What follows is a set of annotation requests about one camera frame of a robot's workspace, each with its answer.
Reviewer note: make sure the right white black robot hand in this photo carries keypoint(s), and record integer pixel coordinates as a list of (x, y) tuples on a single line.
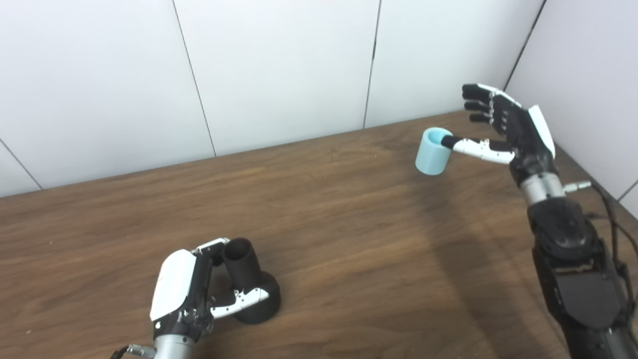
[(528, 144)]

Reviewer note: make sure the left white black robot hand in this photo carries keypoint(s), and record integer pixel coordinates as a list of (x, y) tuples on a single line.
[(174, 284)]

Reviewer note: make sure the black nozzle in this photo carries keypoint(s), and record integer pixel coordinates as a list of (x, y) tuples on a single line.
[(246, 271)]

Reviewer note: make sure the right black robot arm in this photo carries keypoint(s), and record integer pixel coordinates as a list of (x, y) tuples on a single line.
[(578, 279)]

